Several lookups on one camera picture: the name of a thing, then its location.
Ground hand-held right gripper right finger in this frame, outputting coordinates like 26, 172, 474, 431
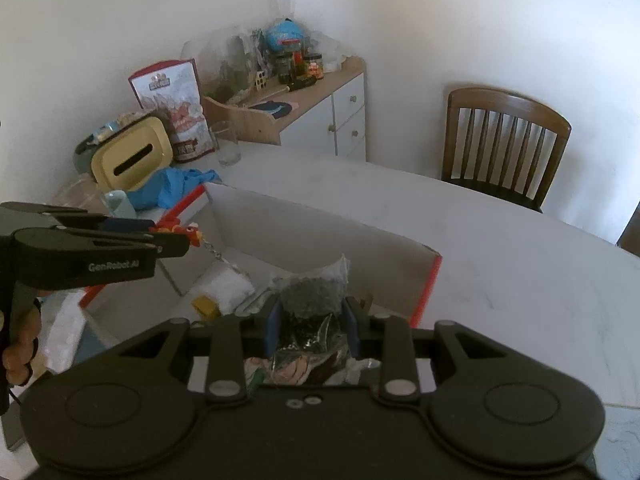
342, 297, 506, 403

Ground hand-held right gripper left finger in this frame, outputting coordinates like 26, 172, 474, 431
117, 297, 283, 403

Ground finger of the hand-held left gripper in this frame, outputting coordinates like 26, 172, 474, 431
0, 201, 156, 234
60, 228, 192, 261

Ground red keychain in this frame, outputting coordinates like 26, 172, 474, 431
154, 220, 251, 276

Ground clear bag of dark bits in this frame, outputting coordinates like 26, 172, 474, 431
272, 254, 353, 361

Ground white tissue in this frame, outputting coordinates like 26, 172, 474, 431
192, 265, 256, 318

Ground small yellow box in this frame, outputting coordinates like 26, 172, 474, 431
192, 296, 221, 320

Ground white cardboard box red sides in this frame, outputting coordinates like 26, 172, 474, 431
82, 182, 444, 386

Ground person's left hand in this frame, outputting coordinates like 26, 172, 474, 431
2, 291, 51, 386

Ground clear glass jar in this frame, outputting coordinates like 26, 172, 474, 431
52, 177, 108, 216

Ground light teal cup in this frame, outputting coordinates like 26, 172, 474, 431
105, 189, 137, 218

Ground blue rubber gloves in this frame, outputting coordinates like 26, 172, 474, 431
131, 167, 221, 211

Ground dark green container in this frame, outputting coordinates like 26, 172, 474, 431
72, 132, 108, 173

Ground white paper sheet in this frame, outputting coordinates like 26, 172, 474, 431
37, 290, 88, 376

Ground yellow tissue box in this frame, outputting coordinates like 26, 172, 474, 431
91, 116, 173, 192

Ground clear drinking glass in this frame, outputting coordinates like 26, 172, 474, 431
209, 121, 242, 167

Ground light wooden organizer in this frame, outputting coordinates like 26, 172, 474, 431
202, 92, 296, 143

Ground red white snack bag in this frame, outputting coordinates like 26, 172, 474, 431
128, 58, 220, 162

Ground dark blue round mat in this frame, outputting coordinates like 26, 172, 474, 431
250, 100, 296, 118

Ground grey flat board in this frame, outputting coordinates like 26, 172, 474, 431
0, 405, 31, 453

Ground clear plant container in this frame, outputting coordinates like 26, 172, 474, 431
181, 27, 266, 103

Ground dark glass jar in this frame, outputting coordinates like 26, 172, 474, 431
276, 52, 295, 85

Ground white wooden-top sideboard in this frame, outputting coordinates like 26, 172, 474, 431
202, 56, 367, 161

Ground blue globe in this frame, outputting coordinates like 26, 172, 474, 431
265, 19, 306, 53

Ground white plastic bag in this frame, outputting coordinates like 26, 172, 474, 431
312, 30, 356, 71

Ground brown wooden slat-back chair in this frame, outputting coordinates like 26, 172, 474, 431
441, 87, 572, 213

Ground black-handled tool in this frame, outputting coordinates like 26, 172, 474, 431
257, 77, 317, 103

